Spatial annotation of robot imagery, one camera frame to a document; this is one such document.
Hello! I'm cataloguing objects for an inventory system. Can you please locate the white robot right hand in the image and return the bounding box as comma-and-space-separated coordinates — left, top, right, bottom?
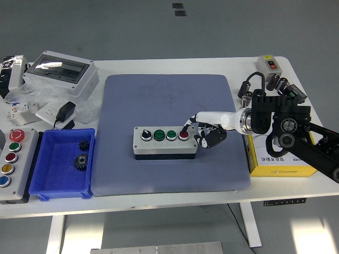
181, 109, 243, 149

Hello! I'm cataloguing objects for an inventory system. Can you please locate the grey four-button control box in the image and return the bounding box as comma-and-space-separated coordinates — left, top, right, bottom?
132, 125, 199, 161

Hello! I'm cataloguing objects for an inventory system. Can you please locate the grey five-button control station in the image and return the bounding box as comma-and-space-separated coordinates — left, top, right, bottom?
0, 128, 40, 204

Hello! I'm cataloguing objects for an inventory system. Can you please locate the black cylindrical capacitor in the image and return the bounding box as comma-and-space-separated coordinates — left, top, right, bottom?
237, 81, 252, 99
266, 74, 280, 92
275, 77, 289, 94
240, 91, 253, 108

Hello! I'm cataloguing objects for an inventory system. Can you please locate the blue-grey table mat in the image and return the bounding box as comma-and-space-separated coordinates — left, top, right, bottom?
90, 74, 252, 197

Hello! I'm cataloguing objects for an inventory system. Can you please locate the yellow and white carton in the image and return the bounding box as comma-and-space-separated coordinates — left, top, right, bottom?
245, 129, 319, 178

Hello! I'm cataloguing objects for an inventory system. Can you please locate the black module with green terminal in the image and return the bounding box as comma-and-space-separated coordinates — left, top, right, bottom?
283, 84, 308, 103

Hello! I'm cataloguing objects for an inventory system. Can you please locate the black table height controller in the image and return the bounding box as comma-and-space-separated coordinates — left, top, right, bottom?
263, 198, 307, 207

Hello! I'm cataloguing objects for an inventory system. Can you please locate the white table leg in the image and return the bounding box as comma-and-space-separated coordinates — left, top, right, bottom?
239, 202, 262, 248
45, 214, 66, 254

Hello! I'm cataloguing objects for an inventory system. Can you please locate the clear plastic bag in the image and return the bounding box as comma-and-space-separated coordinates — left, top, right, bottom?
4, 78, 103, 125

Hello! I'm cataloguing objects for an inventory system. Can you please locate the large black gear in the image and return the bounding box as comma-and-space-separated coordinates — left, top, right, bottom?
73, 153, 90, 172

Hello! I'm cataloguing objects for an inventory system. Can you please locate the grey metal plate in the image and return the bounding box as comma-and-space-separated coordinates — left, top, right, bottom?
90, 241, 224, 254

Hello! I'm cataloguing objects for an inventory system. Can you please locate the black power adapter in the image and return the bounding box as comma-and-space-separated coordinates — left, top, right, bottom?
53, 101, 77, 130

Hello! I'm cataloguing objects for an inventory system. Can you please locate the blue plastic bin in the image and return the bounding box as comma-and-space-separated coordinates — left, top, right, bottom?
28, 128, 96, 202

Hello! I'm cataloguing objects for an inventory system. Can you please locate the white circuit breaker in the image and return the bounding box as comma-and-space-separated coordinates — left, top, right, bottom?
6, 102, 40, 125

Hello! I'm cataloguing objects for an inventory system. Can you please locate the white box with black wrapper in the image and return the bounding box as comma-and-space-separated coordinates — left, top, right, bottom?
0, 55, 29, 99

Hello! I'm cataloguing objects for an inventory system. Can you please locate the grey two-button switch box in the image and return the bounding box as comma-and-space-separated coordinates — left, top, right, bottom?
256, 55, 283, 82

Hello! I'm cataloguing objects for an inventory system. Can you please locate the thin black cable under table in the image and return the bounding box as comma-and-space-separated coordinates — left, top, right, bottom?
227, 203, 256, 254

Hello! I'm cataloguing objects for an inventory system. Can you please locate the grey enclosure with clear lid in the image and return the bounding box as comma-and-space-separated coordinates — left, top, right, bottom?
22, 50, 99, 101

